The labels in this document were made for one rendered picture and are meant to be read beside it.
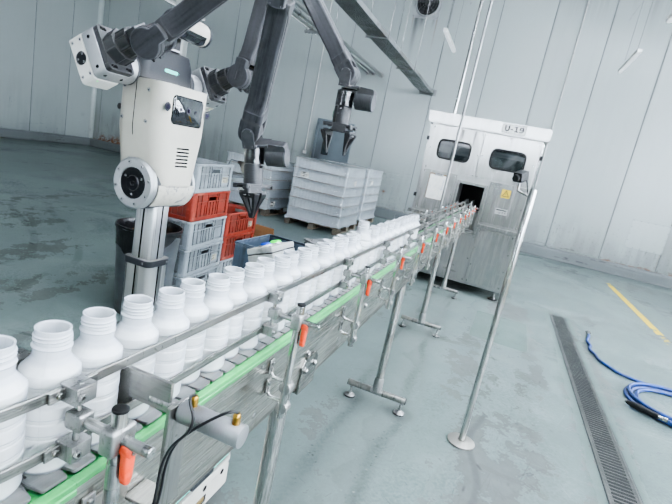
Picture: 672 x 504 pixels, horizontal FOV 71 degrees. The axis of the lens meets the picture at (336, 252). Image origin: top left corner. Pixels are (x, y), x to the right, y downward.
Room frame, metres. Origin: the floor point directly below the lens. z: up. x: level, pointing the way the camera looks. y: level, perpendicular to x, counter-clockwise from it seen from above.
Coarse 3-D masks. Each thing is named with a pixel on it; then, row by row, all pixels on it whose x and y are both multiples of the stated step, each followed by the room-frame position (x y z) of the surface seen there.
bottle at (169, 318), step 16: (160, 288) 0.64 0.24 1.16; (176, 288) 0.65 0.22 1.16; (160, 304) 0.62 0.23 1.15; (176, 304) 0.62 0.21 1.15; (160, 320) 0.61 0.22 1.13; (176, 320) 0.62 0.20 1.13; (160, 336) 0.61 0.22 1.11; (160, 352) 0.61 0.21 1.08; (176, 352) 0.62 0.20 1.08; (160, 368) 0.61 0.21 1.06; (176, 368) 0.62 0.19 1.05; (176, 384) 0.63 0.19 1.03
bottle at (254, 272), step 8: (248, 264) 0.87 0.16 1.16; (256, 264) 0.88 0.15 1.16; (248, 272) 0.84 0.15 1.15; (256, 272) 0.85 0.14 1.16; (248, 280) 0.84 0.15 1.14; (256, 280) 0.85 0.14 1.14; (248, 288) 0.84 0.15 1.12; (256, 288) 0.84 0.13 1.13; (264, 288) 0.86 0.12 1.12; (248, 296) 0.83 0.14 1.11; (256, 296) 0.84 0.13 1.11; (248, 312) 0.83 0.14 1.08; (256, 312) 0.84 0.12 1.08; (248, 320) 0.83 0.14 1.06; (256, 320) 0.84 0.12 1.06; (248, 328) 0.83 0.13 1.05; (256, 328) 0.85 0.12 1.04; (256, 336) 0.85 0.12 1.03; (248, 344) 0.84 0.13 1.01; (256, 344) 0.86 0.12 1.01
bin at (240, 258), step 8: (240, 240) 1.97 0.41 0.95; (248, 240) 2.03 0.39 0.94; (256, 240) 2.10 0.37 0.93; (264, 240) 2.18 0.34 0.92; (272, 240) 2.22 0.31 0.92; (288, 240) 2.20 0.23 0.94; (240, 248) 1.93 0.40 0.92; (248, 248) 1.92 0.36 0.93; (296, 248) 2.18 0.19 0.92; (240, 256) 1.93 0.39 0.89; (232, 264) 1.94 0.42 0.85; (240, 264) 1.93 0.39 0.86
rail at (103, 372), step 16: (448, 208) 4.20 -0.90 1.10; (352, 256) 1.35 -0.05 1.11; (320, 272) 1.12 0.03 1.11; (288, 288) 0.95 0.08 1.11; (256, 304) 0.82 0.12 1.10; (208, 320) 0.68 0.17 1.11; (224, 320) 0.72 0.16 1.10; (176, 336) 0.60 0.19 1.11; (144, 352) 0.55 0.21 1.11; (224, 352) 0.74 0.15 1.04; (112, 368) 0.50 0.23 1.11; (192, 368) 0.65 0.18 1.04
